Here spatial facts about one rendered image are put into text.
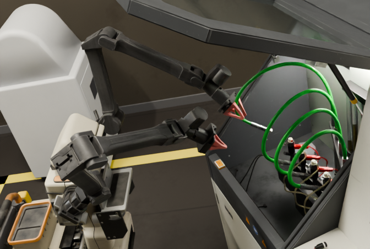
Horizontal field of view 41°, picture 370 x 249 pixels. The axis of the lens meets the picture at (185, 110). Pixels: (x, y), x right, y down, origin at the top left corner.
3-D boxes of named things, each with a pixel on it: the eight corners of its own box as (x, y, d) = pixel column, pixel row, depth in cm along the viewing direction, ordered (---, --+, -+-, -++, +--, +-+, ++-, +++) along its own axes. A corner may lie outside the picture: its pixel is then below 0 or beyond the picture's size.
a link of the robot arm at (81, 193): (72, 191, 180) (79, 204, 178) (88, 176, 175) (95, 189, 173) (90, 188, 187) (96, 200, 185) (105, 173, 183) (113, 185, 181)
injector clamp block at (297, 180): (280, 190, 216) (276, 164, 208) (300, 181, 218) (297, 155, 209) (326, 243, 189) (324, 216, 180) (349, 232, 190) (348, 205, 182)
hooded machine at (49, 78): (125, 130, 426) (76, -10, 355) (115, 173, 381) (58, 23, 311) (54, 141, 435) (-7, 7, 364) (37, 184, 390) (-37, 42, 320)
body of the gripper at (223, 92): (238, 93, 202) (224, 81, 202) (229, 103, 193) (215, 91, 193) (228, 104, 205) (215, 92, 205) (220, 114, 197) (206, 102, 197)
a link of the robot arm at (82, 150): (41, 153, 142) (55, 182, 139) (82, 128, 144) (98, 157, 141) (82, 183, 184) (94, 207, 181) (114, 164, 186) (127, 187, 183)
